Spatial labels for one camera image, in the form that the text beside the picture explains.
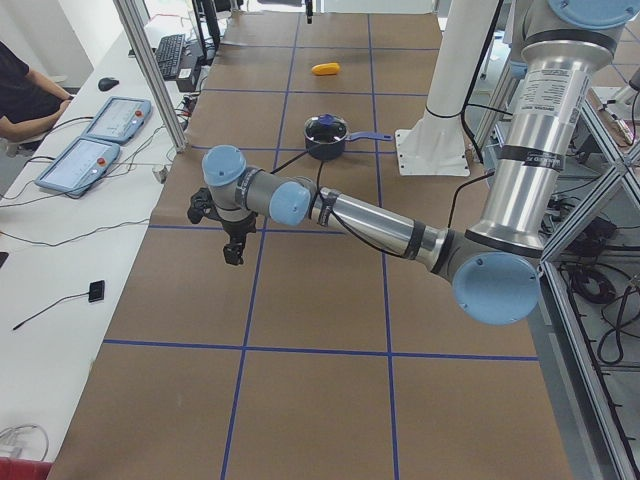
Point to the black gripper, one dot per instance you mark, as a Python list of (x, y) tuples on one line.
[(238, 229)]

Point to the glass pot lid blue knob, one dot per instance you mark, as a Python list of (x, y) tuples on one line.
[(325, 128)]

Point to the yellow corn cob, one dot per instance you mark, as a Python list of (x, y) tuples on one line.
[(326, 69)]

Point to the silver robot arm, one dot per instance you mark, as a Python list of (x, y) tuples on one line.
[(491, 265)]

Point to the small metal cylinder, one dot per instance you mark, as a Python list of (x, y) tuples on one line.
[(160, 173)]

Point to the brown paper table cover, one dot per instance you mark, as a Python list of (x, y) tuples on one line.
[(319, 357)]

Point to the dark blue saucepan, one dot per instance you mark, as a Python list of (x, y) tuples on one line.
[(331, 151)]

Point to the blue teach pendant far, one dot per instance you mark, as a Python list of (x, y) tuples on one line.
[(119, 120)]

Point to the blue teach pendant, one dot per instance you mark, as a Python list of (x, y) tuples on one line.
[(119, 120), (82, 163)]

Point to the blue teach pendant near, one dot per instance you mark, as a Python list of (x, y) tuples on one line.
[(82, 163)]

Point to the black computer mouse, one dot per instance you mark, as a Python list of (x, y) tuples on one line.
[(107, 83)]

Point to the black keyboard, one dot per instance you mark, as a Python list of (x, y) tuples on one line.
[(168, 55)]

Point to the seated person black shirt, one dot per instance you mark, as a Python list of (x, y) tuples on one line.
[(31, 103)]

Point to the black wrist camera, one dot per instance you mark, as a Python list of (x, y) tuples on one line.
[(201, 206)]

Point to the small black pad with cable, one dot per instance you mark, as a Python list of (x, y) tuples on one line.
[(94, 293)]

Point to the aluminium frame post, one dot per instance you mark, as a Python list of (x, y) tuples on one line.
[(132, 23)]

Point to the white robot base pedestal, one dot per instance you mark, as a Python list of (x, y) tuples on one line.
[(435, 145)]

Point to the aluminium frame rack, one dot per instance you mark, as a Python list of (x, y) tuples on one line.
[(586, 330)]

